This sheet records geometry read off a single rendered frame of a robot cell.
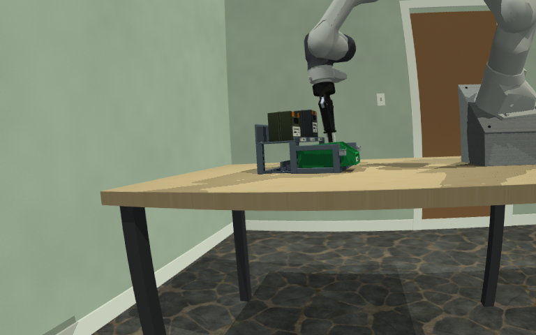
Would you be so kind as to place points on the olive green case with orange latches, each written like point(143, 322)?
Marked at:
point(283, 126)

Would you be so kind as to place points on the black tool case with orange latches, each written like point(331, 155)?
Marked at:
point(309, 125)

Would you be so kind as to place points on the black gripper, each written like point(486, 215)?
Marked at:
point(324, 90)

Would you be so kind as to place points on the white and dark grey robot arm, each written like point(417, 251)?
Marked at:
point(504, 91)

